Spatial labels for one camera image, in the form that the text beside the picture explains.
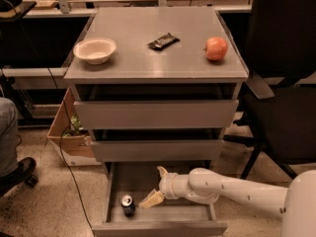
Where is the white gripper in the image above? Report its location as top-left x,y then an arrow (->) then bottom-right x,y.
138,166 -> 192,209

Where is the black shoe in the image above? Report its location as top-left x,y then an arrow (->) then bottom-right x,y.
0,157 -> 39,197

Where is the black snack bar wrapper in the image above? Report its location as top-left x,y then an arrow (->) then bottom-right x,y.
148,33 -> 179,50

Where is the blue pepsi can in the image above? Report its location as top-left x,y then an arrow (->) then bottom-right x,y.
120,195 -> 135,217

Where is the grey drawer cabinet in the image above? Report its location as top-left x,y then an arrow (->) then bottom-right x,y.
63,6 -> 250,237

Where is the person leg in jeans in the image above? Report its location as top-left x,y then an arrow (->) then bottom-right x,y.
0,98 -> 18,177

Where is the red apple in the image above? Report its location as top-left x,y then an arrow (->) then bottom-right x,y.
204,37 -> 228,61

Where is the black office chair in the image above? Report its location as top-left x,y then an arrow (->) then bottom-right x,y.
224,0 -> 316,179

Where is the grey top drawer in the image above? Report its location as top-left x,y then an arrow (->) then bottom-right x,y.
74,100 -> 238,129

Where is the cardboard box on floor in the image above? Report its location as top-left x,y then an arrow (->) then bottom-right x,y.
47,88 -> 99,167

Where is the black floor cable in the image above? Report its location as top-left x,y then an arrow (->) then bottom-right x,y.
2,0 -> 94,230

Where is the grey middle drawer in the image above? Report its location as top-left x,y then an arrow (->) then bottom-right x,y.
91,139 -> 223,162

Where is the white paper bowl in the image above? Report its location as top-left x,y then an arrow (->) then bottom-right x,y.
73,38 -> 117,65

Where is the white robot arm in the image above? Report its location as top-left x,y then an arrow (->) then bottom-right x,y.
139,166 -> 316,237

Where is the grey open bottom drawer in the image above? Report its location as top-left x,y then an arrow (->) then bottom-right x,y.
93,162 -> 227,237

